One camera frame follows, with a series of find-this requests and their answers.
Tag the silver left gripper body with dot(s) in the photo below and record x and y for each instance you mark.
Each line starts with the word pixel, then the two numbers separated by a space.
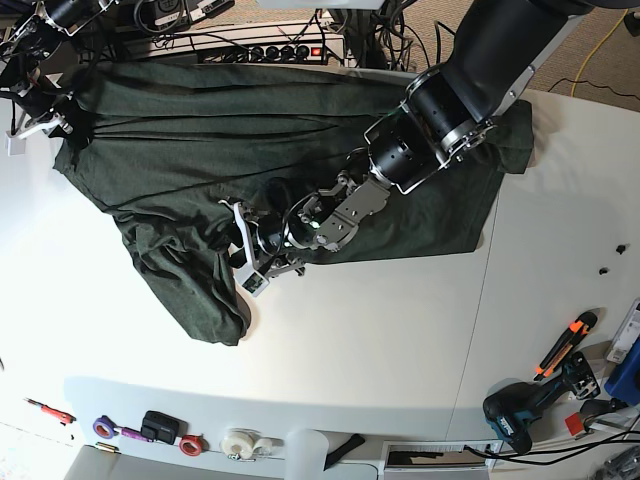
pixel 322 219

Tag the dark green t-shirt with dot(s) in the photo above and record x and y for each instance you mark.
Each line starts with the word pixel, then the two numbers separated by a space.
pixel 173 145

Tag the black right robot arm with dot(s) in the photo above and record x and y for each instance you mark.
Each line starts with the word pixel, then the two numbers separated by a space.
pixel 46 106

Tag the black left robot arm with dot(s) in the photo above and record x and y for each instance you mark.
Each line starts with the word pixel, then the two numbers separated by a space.
pixel 447 111

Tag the white power strip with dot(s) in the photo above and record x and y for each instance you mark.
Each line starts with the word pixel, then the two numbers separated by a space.
pixel 291 43

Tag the white tape dispenser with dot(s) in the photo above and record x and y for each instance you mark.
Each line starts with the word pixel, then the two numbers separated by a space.
pixel 248 445

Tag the red tape roll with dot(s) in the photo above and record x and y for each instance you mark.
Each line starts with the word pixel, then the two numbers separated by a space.
pixel 192 445

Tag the purple marker pen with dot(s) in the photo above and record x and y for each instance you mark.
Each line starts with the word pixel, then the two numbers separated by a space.
pixel 132 434

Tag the purple tape roll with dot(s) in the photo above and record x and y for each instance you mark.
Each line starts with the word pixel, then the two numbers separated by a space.
pixel 104 427

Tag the orange black utility knife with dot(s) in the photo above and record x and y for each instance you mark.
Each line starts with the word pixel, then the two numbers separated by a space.
pixel 565 344

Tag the red screwdriver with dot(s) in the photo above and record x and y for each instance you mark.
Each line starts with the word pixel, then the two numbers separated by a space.
pixel 62 417

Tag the blue box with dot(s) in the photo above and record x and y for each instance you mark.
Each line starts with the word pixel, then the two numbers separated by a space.
pixel 623 383

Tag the black action camera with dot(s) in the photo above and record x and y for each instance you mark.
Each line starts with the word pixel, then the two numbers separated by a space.
pixel 157 426

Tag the teal black cordless drill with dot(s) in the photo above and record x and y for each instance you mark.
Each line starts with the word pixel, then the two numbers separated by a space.
pixel 511 410

